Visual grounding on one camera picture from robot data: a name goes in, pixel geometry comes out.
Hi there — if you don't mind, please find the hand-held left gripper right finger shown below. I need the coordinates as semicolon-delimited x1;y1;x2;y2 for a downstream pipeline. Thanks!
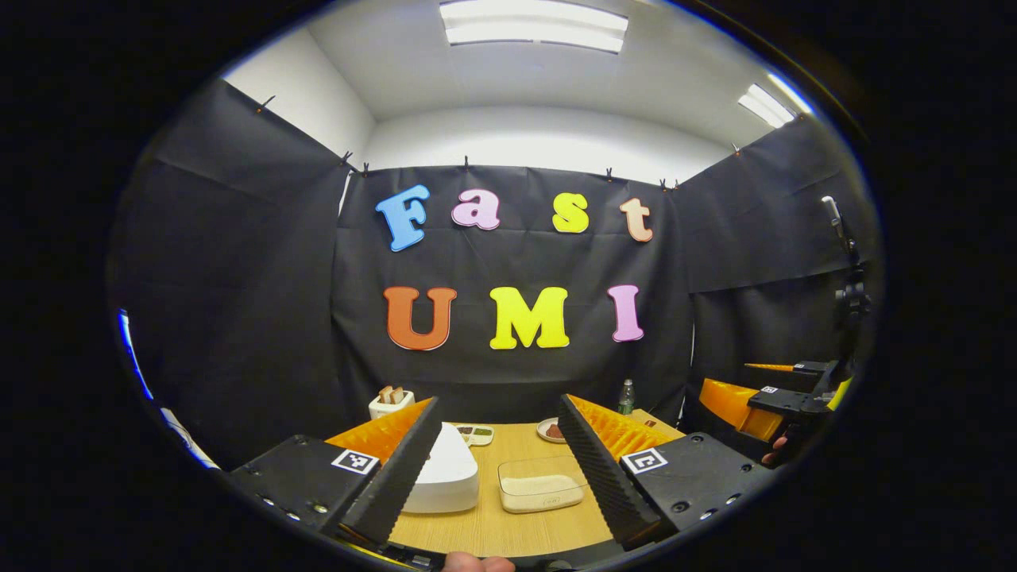
556;394;775;551

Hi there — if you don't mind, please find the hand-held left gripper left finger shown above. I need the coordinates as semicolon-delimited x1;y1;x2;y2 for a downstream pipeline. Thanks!
226;397;443;547

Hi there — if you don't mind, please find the white rice cooker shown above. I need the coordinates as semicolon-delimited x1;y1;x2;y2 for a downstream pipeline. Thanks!
401;422;480;514

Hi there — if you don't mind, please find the clear rice container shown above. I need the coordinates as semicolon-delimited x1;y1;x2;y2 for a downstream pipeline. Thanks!
497;455;593;515

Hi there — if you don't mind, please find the white toaster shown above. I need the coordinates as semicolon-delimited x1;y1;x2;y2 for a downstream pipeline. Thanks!
369;386;416;420

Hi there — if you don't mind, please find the black backdrop cloth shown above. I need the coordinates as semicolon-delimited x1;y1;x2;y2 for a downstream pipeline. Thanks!
107;79;883;470

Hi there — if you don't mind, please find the small ceiling light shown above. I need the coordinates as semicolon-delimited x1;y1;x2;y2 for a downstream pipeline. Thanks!
737;83;797;129

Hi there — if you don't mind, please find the long ceiling light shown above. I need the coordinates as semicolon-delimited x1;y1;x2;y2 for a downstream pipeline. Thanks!
439;0;629;55

